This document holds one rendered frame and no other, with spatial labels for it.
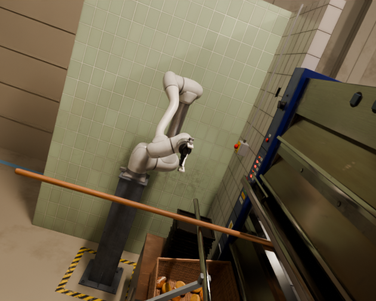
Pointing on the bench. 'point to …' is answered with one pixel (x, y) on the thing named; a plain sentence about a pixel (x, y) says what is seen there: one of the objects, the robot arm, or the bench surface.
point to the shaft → (141, 206)
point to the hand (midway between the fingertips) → (185, 159)
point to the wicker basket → (196, 278)
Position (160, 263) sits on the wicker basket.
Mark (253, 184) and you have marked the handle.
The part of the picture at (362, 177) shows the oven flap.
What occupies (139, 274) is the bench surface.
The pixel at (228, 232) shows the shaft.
